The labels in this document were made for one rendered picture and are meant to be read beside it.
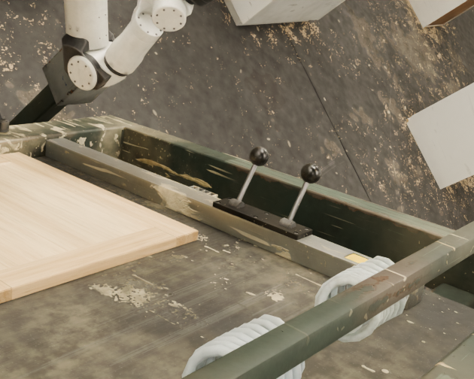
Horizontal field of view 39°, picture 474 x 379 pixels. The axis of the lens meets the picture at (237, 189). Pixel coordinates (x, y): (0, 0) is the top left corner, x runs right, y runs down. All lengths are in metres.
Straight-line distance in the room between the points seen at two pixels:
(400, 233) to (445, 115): 3.74
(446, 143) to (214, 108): 2.10
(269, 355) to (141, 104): 2.86
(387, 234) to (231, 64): 2.60
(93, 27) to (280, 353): 1.15
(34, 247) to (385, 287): 0.72
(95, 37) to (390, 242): 0.75
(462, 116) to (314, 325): 4.61
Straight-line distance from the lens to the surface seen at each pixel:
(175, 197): 1.35
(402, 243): 1.35
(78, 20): 1.48
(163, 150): 1.70
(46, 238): 1.15
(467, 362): 0.79
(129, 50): 1.43
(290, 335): 0.43
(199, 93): 3.53
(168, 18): 1.33
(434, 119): 5.09
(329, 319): 0.45
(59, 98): 1.90
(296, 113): 4.09
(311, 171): 1.21
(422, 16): 6.34
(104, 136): 1.77
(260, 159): 1.27
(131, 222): 1.23
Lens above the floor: 2.18
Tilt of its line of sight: 40 degrees down
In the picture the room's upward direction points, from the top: 60 degrees clockwise
